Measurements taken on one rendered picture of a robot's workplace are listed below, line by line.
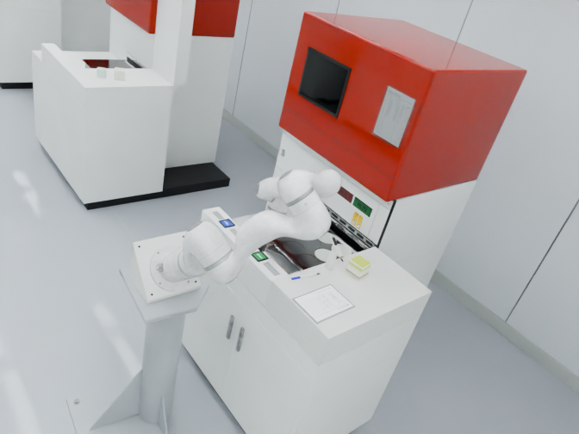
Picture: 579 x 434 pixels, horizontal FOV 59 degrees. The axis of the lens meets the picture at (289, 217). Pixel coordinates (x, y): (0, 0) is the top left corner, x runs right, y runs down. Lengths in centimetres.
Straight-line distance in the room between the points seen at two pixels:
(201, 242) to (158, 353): 76
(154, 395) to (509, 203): 254
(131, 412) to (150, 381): 27
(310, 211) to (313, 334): 57
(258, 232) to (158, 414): 130
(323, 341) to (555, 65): 233
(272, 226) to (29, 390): 169
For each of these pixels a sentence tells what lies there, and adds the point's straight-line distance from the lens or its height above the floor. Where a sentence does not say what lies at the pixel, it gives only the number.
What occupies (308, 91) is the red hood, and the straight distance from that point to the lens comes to 257.
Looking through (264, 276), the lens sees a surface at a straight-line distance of 208.
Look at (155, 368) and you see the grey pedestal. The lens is 240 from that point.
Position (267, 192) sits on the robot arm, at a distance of 190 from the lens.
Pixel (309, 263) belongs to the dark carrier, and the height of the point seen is 90.
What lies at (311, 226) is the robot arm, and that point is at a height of 143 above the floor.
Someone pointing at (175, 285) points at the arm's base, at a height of 87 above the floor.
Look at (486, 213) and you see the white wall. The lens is 382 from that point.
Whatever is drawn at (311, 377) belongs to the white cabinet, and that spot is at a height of 74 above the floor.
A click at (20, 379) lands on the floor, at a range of 293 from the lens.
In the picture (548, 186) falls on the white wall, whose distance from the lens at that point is 359.
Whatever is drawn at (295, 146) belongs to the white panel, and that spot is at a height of 115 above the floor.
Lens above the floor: 223
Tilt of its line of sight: 31 degrees down
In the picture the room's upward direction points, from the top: 15 degrees clockwise
